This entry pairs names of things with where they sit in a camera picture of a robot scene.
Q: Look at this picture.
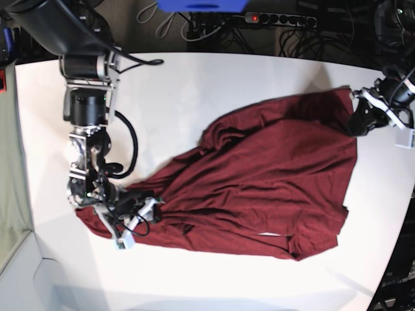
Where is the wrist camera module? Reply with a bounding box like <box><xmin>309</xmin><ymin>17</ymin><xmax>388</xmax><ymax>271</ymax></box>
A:
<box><xmin>396</xmin><ymin>128</ymin><xmax>415</xmax><ymax>149</ymax></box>
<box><xmin>115</xmin><ymin>231</ymin><xmax>136</xmax><ymax>250</ymax></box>

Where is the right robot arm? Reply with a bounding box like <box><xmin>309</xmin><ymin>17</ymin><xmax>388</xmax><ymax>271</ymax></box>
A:
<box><xmin>5</xmin><ymin>1</ymin><xmax>159</xmax><ymax>249</ymax></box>

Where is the black power strip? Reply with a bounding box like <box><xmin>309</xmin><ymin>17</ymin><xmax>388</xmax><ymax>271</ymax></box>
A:
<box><xmin>244</xmin><ymin>12</ymin><xmax>318</xmax><ymax>29</ymax></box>

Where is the red black device left edge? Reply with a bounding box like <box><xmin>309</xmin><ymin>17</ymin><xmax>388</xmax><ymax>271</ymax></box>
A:
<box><xmin>0</xmin><ymin>69</ymin><xmax>6</xmax><ymax>93</ymax></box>

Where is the blue box at top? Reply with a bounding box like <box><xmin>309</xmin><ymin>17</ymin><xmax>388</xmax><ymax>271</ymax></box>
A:
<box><xmin>157</xmin><ymin>0</ymin><xmax>248</xmax><ymax>12</ymax></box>

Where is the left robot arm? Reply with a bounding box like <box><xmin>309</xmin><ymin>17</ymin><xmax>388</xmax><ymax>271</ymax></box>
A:
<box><xmin>347</xmin><ymin>1</ymin><xmax>414</xmax><ymax>137</ymax></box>

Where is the dark red t-shirt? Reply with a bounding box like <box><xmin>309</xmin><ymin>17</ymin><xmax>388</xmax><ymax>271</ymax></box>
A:
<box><xmin>75</xmin><ymin>87</ymin><xmax>359</xmax><ymax>262</ymax></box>

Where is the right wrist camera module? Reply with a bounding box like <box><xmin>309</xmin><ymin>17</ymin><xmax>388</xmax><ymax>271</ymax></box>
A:
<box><xmin>115</xmin><ymin>231</ymin><xmax>136</xmax><ymax>250</ymax></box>

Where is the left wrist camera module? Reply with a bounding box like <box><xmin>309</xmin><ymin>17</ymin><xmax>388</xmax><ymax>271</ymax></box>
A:
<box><xmin>396</xmin><ymin>128</ymin><xmax>415</xmax><ymax>149</ymax></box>

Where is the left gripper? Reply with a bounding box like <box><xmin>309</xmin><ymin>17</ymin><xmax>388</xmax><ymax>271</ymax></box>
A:
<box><xmin>345</xmin><ymin>78</ymin><xmax>414</xmax><ymax>137</ymax></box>

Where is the blue bottle left edge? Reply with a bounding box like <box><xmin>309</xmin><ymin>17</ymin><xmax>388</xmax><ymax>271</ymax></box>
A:
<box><xmin>3</xmin><ymin>27</ymin><xmax>15</xmax><ymax>56</ymax></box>

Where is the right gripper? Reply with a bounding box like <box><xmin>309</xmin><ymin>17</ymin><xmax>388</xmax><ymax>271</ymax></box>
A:
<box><xmin>93</xmin><ymin>192</ymin><xmax>165</xmax><ymax>241</ymax></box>

